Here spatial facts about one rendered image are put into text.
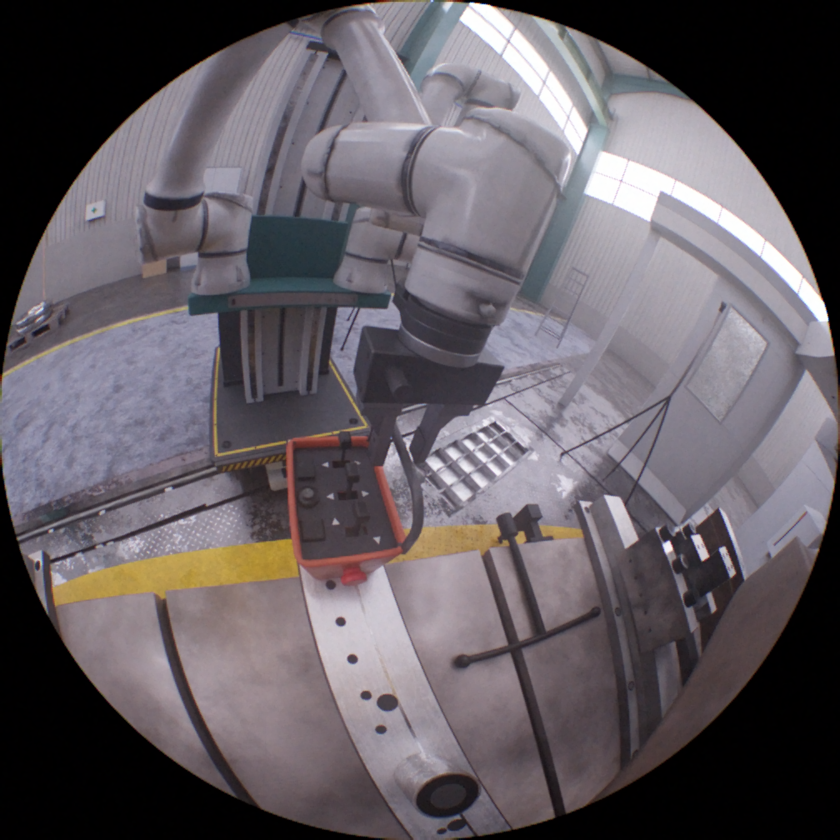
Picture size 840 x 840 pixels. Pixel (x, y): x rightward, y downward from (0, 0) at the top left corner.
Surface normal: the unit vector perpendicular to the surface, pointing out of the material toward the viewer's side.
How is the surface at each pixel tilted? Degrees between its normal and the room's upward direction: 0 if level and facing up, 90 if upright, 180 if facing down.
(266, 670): 0
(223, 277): 68
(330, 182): 130
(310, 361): 90
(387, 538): 0
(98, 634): 0
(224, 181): 90
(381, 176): 119
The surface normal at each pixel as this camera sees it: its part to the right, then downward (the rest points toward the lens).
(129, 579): 0.30, -0.74
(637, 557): -0.95, -0.25
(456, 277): -0.29, 0.54
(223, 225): 0.86, 0.49
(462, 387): 0.33, 0.68
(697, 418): -0.72, 0.25
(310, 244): 0.52, 0.66
